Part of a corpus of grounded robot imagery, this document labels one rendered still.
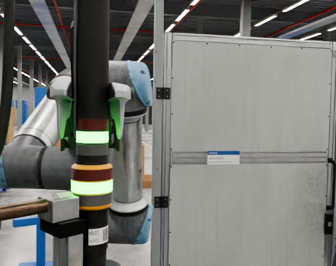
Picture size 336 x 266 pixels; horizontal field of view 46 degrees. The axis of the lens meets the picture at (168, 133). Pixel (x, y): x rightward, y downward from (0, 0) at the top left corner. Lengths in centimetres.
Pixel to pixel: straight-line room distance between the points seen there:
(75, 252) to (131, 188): 69
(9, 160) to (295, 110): 204
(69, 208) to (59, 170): 28
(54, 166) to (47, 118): 16
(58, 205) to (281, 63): 220
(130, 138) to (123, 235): 29
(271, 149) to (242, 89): 40
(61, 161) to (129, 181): 44
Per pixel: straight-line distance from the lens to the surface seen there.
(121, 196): 111
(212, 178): 236
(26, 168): 69
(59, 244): 43
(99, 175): 41
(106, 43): 42
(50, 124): 80
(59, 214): 40
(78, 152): 42
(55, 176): 68
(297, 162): 256
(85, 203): 41
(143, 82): 98
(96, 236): 43
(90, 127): 41
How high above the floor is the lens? 154
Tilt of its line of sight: 3 degrees down
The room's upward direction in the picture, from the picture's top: 1 degrees clockwise
